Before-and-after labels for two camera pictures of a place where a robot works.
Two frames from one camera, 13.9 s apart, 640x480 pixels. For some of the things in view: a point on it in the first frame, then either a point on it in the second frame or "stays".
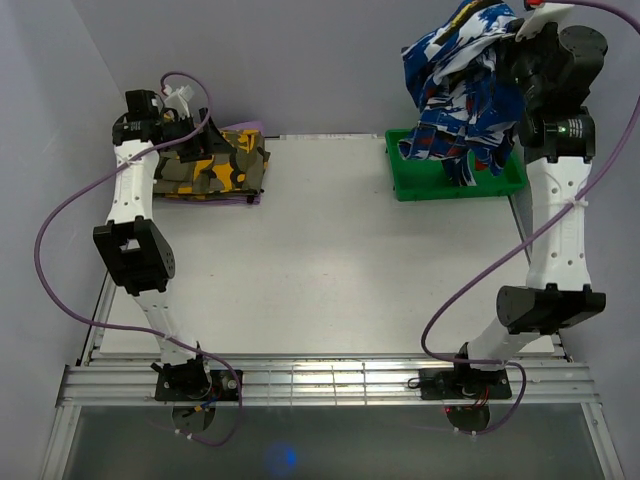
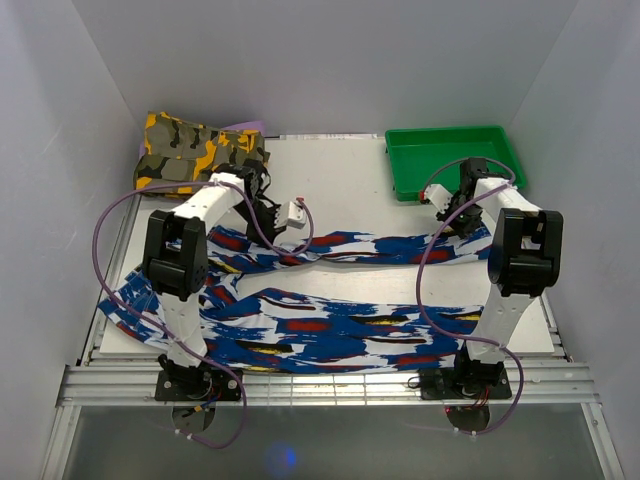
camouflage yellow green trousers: [224, 175] stays
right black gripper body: [521, 60] -> [468, 220]
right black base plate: [463, 383] stays
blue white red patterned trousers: [472, 111] -> [273, 331]
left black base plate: [223, 385] stays
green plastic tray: [426, 179] stays
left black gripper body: [178, 129] -> [266, 219]
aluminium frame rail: [132, 383] stays
